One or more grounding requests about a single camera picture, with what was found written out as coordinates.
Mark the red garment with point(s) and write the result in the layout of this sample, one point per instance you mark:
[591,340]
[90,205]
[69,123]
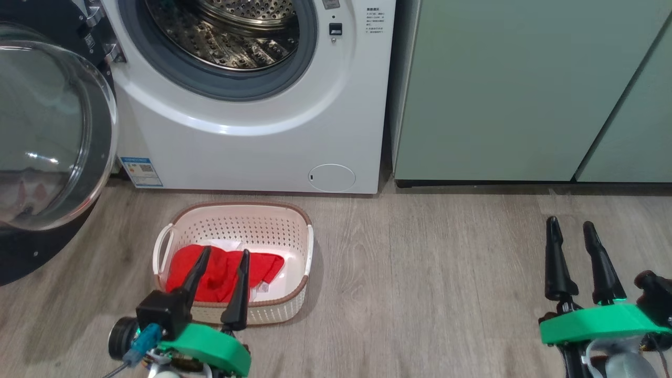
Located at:
[220,278]

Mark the round dark washer door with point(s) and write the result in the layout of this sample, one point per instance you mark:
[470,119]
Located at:
[52,131]

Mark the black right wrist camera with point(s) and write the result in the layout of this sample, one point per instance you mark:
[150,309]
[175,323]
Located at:
[656,294]

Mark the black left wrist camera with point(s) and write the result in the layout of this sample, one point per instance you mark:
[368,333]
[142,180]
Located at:
[157,312]

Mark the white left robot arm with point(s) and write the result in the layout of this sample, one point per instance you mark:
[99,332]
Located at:
[164,375]

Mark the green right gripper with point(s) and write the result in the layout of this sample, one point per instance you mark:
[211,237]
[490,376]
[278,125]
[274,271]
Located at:
[598,324]

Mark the blue left camera connector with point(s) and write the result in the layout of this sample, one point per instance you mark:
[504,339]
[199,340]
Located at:
[143,341]

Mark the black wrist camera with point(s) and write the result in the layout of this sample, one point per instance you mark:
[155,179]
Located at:
[656,294]
[157,312]

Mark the round white filter access cover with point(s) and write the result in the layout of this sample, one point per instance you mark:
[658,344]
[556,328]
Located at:
[332,178]

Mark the white Hisense washing machine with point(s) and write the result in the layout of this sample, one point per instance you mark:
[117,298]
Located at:
[252,152]

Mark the pale green cabinet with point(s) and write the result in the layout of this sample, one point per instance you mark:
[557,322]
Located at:
[499,94]

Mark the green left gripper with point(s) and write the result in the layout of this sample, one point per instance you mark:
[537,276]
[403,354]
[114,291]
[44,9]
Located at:
[215,346]

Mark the stainless steel washing machine drum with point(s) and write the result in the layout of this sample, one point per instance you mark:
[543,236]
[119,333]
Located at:
[226,37]

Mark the blue energy label sticker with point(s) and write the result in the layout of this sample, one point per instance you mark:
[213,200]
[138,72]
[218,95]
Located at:
[140,172]

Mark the cream perforated laundry basket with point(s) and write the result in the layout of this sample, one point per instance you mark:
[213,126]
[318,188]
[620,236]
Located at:
[236,223]

